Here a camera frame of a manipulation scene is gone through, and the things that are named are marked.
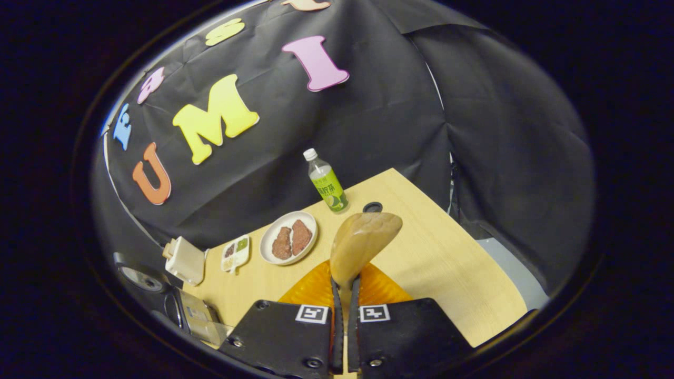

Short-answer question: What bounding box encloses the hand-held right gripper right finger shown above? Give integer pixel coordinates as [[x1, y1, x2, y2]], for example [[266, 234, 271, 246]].
[[348, 263, 474, 379]]

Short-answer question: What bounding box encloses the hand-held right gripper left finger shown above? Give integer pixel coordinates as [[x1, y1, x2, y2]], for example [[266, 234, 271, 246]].
[[219, 261, 345, 379]]

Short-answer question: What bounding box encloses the black rice cooker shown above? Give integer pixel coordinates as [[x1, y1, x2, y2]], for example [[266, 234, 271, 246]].
[[113, 252, 227, 348]]

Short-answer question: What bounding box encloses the wooden spoon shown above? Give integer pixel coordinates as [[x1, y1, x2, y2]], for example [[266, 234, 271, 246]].
[[330, 212, 403, 327]]

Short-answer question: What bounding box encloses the brown meat piece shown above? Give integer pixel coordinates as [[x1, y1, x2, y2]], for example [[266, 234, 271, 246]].
[[272, 226, 293, 260], [291, 220, 313, 256]]

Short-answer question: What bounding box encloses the white divided bean dish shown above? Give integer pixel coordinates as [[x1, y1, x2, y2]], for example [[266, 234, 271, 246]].
[[221, 234, 251, 274]]

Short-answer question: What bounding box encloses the white round plate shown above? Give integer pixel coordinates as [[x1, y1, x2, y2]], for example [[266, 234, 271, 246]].
[[260, 211, 319, 266]]

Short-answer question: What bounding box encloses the white toaster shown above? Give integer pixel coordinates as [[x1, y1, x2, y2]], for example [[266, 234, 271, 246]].
[[162, 236, 207, 286]]

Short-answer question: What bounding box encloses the green tea bottle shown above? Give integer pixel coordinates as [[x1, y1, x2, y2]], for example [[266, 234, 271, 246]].
[[303, 148, 349, 213]]

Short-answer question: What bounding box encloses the black backdrop cloth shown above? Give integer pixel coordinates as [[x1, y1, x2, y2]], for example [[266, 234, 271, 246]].
[[92, 0, 596, 295]]

